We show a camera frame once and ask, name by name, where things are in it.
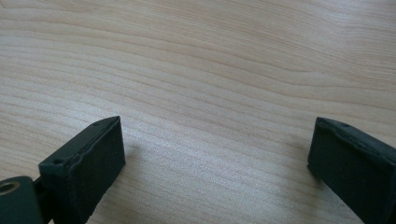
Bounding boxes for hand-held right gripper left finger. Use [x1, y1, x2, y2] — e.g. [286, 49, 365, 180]
[38, 116, 127, 224]

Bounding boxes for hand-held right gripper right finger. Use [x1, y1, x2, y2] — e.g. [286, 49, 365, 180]
[306, 116, 396, 224]

